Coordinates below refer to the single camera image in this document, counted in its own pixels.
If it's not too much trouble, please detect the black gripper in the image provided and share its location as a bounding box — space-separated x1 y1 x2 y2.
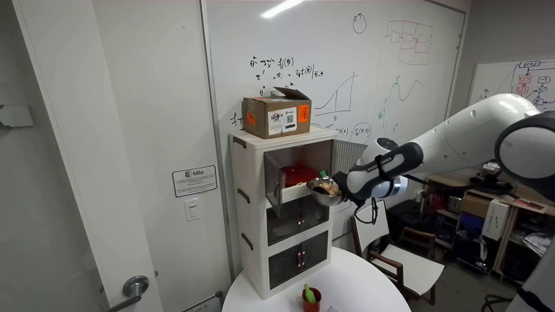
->
324 168 364 206

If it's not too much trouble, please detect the silver bowl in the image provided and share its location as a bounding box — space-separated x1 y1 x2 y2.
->
307 175 343 208

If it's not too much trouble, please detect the grey cabinet door with latch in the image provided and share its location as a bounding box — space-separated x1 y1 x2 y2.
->
262 151 288 208

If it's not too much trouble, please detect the white three-tier cabinet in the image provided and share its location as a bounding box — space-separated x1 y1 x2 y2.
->
225 126 369 301

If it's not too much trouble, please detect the red container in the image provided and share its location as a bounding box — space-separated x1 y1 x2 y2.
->
281 163 321 189

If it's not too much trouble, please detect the cardboard box with orange sticker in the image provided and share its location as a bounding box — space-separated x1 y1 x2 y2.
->
241 85 314 140

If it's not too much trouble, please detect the green item in cup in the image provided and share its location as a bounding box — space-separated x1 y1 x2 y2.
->
302 282 319 305

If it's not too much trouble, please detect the white chair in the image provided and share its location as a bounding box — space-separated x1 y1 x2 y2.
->
352 199 446 307

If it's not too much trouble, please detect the red cup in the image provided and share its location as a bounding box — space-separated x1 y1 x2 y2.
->
300 286 324 312

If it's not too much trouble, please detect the wooden shelf with clutter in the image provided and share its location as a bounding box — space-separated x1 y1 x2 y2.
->
427 170 555 284

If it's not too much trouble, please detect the small whiteboard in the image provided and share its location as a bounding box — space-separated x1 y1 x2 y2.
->
470 57 555 113

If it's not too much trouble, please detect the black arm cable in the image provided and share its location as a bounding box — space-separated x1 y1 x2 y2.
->
352 147 388 227

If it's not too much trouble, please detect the large wall whiteboard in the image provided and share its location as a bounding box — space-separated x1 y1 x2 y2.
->
198 0 468 256

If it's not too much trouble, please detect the white wall sign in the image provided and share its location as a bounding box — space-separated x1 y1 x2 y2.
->
170 163 220 199

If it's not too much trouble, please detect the white light switch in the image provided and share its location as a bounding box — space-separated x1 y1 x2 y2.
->
182 197 201 223

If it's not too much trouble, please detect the silver door lever handle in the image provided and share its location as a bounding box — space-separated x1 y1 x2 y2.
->
106 274 151 312

